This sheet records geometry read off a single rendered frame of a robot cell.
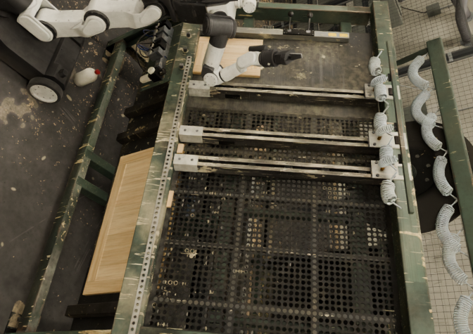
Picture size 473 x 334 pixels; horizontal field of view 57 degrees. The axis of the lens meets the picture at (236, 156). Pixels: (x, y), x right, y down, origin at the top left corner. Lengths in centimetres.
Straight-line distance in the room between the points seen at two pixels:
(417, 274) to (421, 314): 17
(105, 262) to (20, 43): 134
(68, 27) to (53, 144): 73
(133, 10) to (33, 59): 69
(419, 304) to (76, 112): 235
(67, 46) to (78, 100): 39
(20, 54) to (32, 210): 89
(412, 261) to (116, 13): 194
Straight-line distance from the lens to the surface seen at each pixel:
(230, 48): 284
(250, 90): 252
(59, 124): 304
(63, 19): 277
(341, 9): 312
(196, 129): 236
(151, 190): 222
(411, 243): 214
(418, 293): 207
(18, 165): 280
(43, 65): 289
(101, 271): 260
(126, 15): 256
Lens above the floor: 228
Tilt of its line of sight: 29 degrees down
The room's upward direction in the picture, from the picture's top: 76 degrees clockwise
